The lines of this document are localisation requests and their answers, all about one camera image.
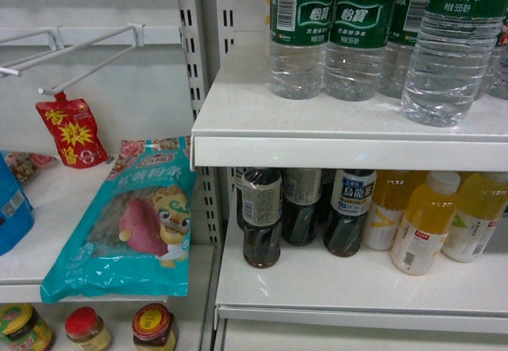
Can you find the dark oolong tea bottle left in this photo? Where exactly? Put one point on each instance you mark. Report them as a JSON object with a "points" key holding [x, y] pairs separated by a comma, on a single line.
{"points": [[262, 207]]}

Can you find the dark oolong tea bottle middle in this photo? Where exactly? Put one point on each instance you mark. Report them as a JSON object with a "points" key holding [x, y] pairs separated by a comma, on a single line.
{"points": [[301, 193]]}

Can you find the front water bottle green label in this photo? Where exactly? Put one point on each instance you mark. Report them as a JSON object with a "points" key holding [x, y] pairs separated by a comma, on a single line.
{"points": [[450, 58]]}

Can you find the orange juice bottle front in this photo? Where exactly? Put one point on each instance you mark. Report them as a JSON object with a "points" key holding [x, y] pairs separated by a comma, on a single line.
{"points": [[426, 222]]}

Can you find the water bottle behind front one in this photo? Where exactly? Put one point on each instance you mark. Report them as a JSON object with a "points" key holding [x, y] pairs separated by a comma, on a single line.
{"points": [[356, 48]]}

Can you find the sauce jar green yellow label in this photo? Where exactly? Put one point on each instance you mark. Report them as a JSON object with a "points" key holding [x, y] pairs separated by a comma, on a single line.
{"points": [[22, 328]]}

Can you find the sauce jar red lid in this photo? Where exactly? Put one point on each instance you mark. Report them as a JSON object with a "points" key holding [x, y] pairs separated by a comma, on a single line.
{"points": [[86, 330]]}

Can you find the orange juice bottle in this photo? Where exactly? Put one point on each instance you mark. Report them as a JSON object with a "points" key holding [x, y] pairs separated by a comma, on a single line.
{"points": [[426, 222], [392, 192], [482, 200]]}

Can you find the dark oolong tea bottle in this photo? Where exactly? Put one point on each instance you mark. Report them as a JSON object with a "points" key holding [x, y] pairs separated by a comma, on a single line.
{"points": [[301, 193], [239, 172], [350, 202], [262, 207]]}

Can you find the dark oolong tea bottle back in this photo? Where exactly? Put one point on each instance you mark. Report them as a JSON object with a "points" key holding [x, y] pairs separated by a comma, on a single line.
{"points": [[239, 172]]}

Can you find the teal sweet potato noodle bag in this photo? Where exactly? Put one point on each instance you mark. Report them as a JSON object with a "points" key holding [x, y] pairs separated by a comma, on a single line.
{"points": [[134, 238]]}

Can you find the water bottle at left edge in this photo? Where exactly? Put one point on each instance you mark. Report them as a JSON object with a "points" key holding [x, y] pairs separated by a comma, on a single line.
{"points": [[405, 25]]}

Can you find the chili sauce jar dark lid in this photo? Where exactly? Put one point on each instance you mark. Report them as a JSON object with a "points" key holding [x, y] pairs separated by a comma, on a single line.
{"points": [[154, 329]]}

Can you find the blue snack bag upright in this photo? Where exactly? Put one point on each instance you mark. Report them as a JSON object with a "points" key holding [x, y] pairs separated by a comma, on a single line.
{"points": [[16, 210]]}

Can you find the white slotted shelf upright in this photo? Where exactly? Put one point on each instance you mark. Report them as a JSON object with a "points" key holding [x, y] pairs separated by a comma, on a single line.
{"points": [[200, 41]]}

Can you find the orange juice bottle back left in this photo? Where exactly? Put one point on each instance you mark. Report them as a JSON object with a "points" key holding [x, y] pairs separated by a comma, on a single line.
{"points": [[392, 192]]}

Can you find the water bottle far left back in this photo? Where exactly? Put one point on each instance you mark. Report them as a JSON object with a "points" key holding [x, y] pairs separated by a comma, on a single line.
{"points": [[495, 60]]}

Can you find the red sauce pouch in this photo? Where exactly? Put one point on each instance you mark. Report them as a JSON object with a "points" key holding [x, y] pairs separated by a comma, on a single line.
{"points": [[74, 131]]}

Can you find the orange juice bottle right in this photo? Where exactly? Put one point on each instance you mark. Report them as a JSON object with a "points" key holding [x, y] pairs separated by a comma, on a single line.
{"points": [[482, 200]]}

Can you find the dark oolong tea bottle right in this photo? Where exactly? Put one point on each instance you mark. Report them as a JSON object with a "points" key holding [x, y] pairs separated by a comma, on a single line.
{"points": [[350, 202]]}

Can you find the water bottle green red label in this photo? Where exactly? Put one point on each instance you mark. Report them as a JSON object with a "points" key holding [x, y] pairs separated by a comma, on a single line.
{"points": [[299, 33]]}

